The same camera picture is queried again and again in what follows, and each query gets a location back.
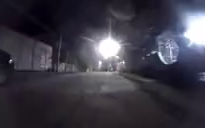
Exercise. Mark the dark asphalt road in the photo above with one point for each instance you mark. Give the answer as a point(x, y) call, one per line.
point(90, 100)

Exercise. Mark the pole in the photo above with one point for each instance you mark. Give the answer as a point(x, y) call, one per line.
point(59, 53)

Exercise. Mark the street lamp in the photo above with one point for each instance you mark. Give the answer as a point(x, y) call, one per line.
point(109, 47)

